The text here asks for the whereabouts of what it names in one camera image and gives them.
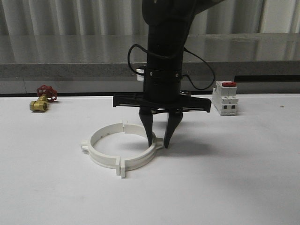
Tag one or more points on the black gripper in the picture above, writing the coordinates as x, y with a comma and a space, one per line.
161, 90

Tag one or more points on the white half clamp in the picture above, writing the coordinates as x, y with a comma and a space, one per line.
108, 161
137, 161

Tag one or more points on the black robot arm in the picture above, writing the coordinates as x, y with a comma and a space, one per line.
169, 22

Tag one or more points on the grey stone counter ledge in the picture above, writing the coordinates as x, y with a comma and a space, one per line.
259, 63

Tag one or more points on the brass valve red handwheel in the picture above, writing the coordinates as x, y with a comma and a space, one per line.
45, 95

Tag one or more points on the white pleated curtain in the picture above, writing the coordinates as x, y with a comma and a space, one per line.
124, 17

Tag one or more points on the white circuit breaker red switch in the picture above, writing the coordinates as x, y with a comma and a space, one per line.
224, 98

